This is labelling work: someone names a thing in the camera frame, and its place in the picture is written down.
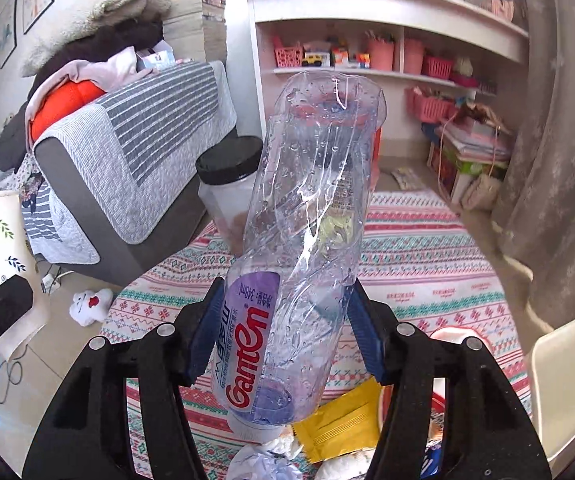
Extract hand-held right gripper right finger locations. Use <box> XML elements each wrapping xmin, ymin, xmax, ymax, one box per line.
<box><xmin>349</xmin><ymin>283</ymin><xmax>554</xmax><ymax>480</ymax></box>

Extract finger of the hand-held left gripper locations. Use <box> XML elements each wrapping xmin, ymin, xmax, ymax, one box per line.
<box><xmin>0</xmin><ymin>276</ymin><xmax>35</xmax><ymax>377</ymax></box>

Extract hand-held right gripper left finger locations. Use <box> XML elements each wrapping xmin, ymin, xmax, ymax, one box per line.
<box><xmin>21</xmin><ymin>276</ymin><xmax>228</xmax><ymax>480</ymax></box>

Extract yellow packet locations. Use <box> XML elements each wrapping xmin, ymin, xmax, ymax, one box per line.
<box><xmin>292</xmin><ymin>379</ymin><xmax>384</xmax><ymax>463</ymax></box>

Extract clear plastic water bottle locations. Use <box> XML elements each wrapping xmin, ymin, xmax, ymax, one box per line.
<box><xmin>211</xmin><ymin>71</ymin><xmax>387</xmax><ymax>436</ymax></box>

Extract white plastic bin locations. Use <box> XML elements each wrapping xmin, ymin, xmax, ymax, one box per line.
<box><xmin>531</xmin><ymin>319</ymin><xmax>575</xmax><ymax>463</ymax></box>

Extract white plush toy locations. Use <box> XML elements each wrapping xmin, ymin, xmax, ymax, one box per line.
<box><xmin>70</xmin><ymin>287</ymin><xmax>114</xmax><ymax>328</ymax></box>

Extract patterned striped tablecloth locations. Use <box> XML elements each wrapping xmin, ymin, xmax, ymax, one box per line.
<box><xmin>100</xmin><ymin>190</ymin><xmax>534</xmax><ymax>480</ymax></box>

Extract grey sofa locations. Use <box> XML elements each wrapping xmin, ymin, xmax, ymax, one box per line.
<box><xmin>92</xmin><ymin>125</ymin><xmax>240</xmax><ymax>287</ymax></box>

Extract small black lid plastic jar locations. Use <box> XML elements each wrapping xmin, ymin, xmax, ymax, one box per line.
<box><xmin>196</xmin><ymin>136</ymin><xmax>264</xmax><ymax>257</ymax></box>

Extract crumpled white tissue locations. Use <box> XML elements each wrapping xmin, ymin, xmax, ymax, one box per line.
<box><xmin>230</xmin><ymin>435</ymin><xmax>309</xmax><ymax>480</ymax></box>

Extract colourful grid paper sheet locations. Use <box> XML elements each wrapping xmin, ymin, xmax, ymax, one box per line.
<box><xmin>392</xmin><ymin>166</ymin><xmax>431</xmax><ymax>191</ymax></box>

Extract red cardboard box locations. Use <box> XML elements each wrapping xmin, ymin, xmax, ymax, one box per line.
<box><xmin>370</xmin><ymin>125</ymin><xmax>383</xmax><ymax>187</ymax></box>

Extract beige plush bag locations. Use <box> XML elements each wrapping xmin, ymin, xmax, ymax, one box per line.
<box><xmin>462</xmin><ymin>172</ymin><xmax>504</xmax><ymax>212</ymax></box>

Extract orange cushion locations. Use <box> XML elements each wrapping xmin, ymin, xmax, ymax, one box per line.
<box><xmin>30</xmin><ymin>80</ymin><xmax>106</xmax><ymax>144</ymax></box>

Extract striped quilted sofa cover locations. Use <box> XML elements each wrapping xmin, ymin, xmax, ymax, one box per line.
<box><xmin>32</xmin><ymin>60</ymin><xmax>239</xmax><ymax>267</ymax></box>

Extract stack of papers and boxes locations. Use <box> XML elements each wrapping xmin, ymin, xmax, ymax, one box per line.
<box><xmin>427</xmin><ymin>102</ymin><xmax>517</xmax><ymax>211</ymax></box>

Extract large pink plastic basket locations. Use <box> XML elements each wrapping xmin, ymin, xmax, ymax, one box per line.
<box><xmin>407</xmin><ymin>87</ymin><xmax>461</xmax><ymax>124</ymax></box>

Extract pink white cloth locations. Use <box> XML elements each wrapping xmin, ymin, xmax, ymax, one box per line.
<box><xmin>24</xmin><ymin>47</ymin><xmax>141</xmax><ymax>126</ymax></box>

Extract dark cloth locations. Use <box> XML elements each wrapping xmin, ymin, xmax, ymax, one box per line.
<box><xmin>37</xmin><ymin>22</ymin><xmax>164</xmax><ymax>87</ymax></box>

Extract small pink plastic basket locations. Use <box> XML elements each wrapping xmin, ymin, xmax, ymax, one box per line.
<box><xmin>421</xmin><ymin>55</ymin><xmax>455</xmax><ymax>80</ymax></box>

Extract lace flower curtain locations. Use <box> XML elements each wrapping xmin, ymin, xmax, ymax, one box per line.
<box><xmin>487</xmin><ymin>0</ymin><xmax>575</xmax><ymax>342</ymax></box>

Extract colourful toy boxes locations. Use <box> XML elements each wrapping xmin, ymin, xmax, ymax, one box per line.
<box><xmin>330</xmin><ymin>47</ymin><xmax>371</xmax><ymax>69</ymax></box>

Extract pink cup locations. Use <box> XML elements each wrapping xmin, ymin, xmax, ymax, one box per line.
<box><xmin>402</xmin><ymin>39</ymin><xmax>426</xmax><ymax>75</ymax></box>
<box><xmin>367</xmin><ymin>35</ymin><xmax>396</xmax><ymax>72</ymax></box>

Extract pink lattice basket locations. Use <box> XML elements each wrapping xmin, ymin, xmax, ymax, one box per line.
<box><xmin>273</xmin><ymin>37</ymin><xmax>303</xmax><ymax>69</ymax></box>

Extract stack of books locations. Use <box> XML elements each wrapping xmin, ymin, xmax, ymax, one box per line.
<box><xmin>162</xmin><ymin>0</ymin><xmax>228</xmax><ymax>67</ymax></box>

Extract beige folded blanket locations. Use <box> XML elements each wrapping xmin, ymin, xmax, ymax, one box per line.
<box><xmin>20</xmin><ymin>0</ymin><xmax>173</xmax><ymax>77</ymax></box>

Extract white pink shelf desk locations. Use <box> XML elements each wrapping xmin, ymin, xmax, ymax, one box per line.
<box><xmin>234</xmin><ymin>0</ymin><xmax>531</xmax><ymax>162</ymax></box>

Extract floor cable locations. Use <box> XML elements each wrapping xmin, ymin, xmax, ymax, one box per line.
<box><xmin>0</xmin><ymin>345</ymin><xmax>29</xmax><ymax>407</ymax></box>

